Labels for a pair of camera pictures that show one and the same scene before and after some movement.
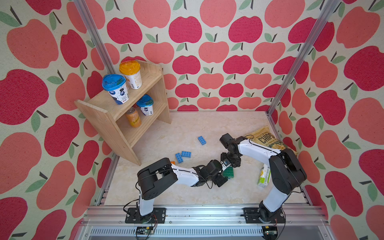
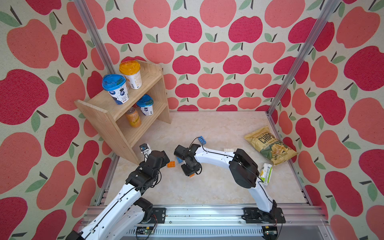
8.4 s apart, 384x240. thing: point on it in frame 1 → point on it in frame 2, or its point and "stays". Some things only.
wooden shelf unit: (127, 124) stays
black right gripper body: (233, 159) → (188, 169)
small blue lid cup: (146, 103) stays
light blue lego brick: (202, 140) stays
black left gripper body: (218, 179) → (164, 162)
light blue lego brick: (179, 158) stays
